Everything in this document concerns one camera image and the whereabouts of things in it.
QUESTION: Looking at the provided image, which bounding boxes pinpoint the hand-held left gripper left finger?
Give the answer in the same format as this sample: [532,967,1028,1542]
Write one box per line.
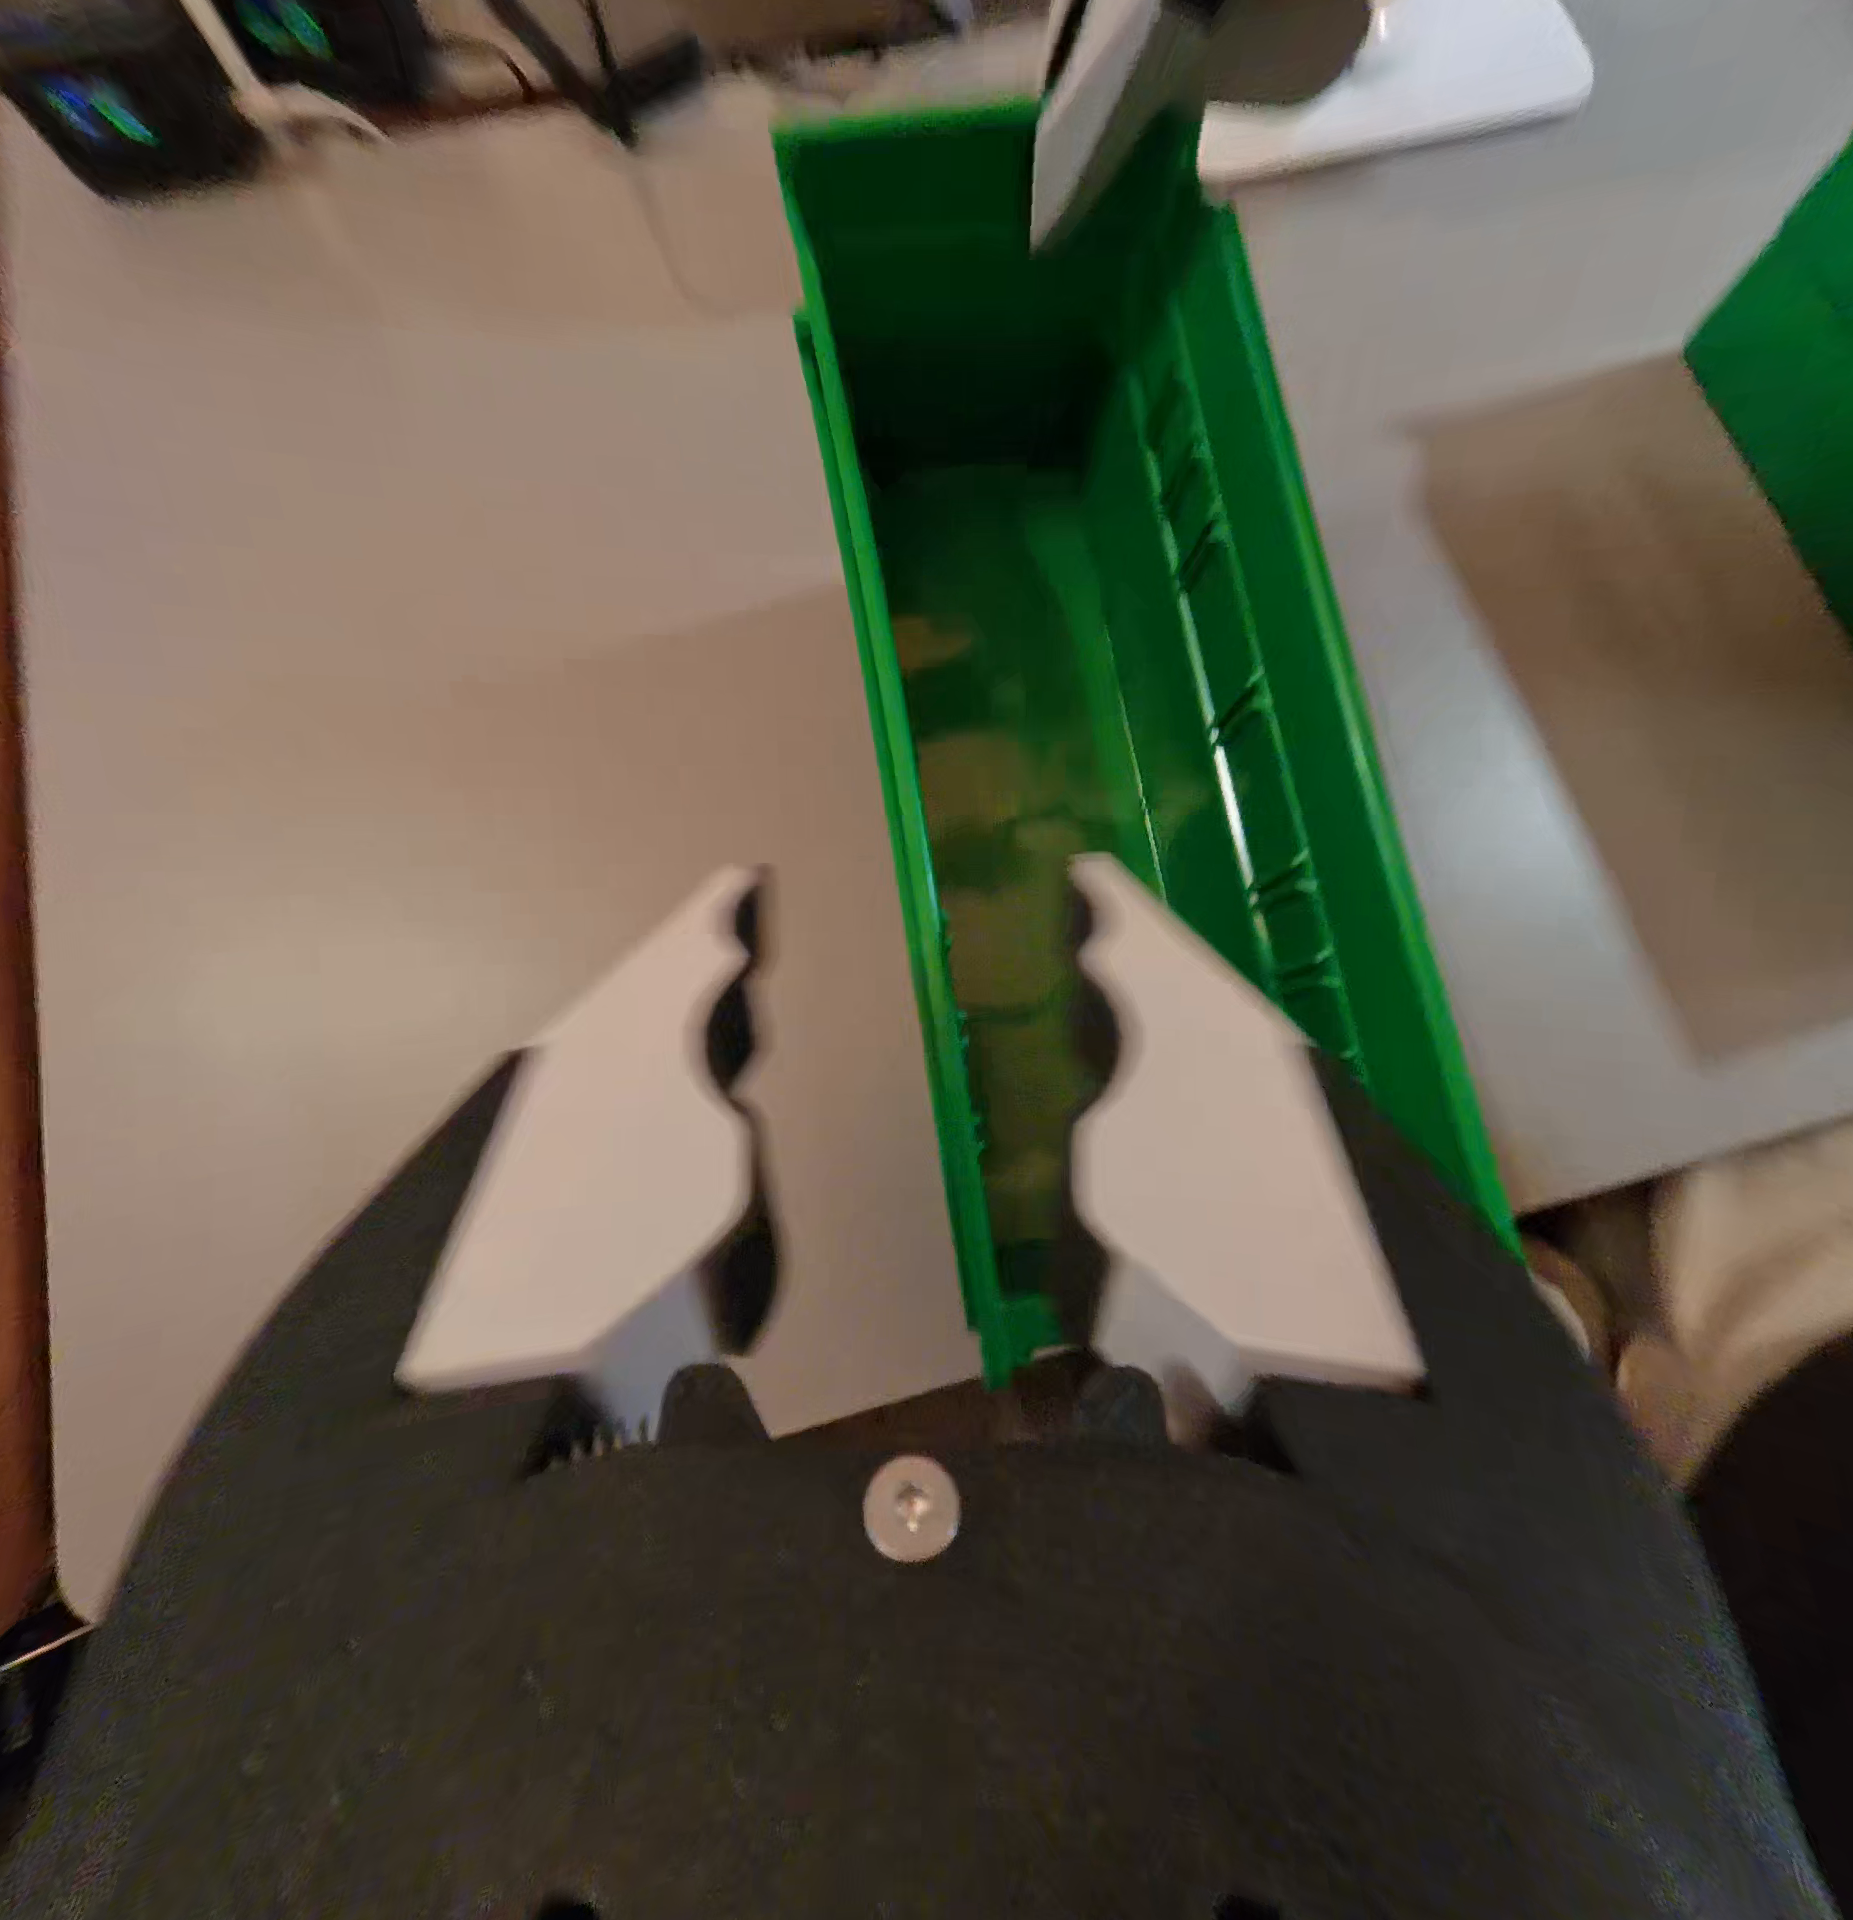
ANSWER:
[395,864,791,1430]

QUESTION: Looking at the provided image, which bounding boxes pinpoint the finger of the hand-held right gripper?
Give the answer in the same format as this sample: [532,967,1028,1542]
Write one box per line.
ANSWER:
[1028,0,1220,255]

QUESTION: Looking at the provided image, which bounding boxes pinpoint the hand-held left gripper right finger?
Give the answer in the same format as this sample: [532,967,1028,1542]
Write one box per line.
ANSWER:
[1065,855,1430,1423]

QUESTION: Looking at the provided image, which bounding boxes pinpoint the green plastic bin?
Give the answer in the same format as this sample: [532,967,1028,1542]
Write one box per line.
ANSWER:
[773,98,1530,1389]
[1681,132,1853,700]

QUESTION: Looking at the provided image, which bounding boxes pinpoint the wooden document stand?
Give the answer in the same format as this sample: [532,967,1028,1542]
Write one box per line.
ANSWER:
[1196,0,1597,190]

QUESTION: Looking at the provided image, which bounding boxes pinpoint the person's dark trousers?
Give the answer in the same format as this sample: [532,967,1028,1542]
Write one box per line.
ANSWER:
[1689,1321,1853,1920]

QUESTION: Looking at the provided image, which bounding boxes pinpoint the black battery charger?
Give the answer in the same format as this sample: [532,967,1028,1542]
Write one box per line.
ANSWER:
[228,0,440,107]
[0,37,260,204]

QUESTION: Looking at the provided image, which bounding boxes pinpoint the black cable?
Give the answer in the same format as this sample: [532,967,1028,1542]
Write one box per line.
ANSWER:
[484,0,710,143]

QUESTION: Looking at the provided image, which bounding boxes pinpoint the white cable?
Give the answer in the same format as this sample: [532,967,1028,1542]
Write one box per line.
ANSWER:
[178,0,395,143]

